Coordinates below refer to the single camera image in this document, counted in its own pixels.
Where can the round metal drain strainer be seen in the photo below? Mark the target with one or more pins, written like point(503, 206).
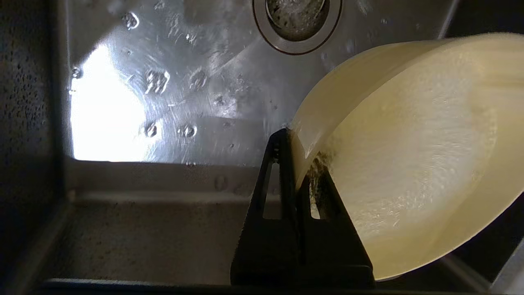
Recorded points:
point(297, 24)

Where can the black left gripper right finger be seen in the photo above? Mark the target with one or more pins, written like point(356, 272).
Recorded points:
point(331, 254)

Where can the yellow plastic bowl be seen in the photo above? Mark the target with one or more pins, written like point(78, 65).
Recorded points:
point(409, 143)

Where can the stainless steel sink basin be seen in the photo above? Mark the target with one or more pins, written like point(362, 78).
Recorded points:
point(163, 225)

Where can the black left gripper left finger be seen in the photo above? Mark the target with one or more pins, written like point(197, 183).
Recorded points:
point(266, 246)

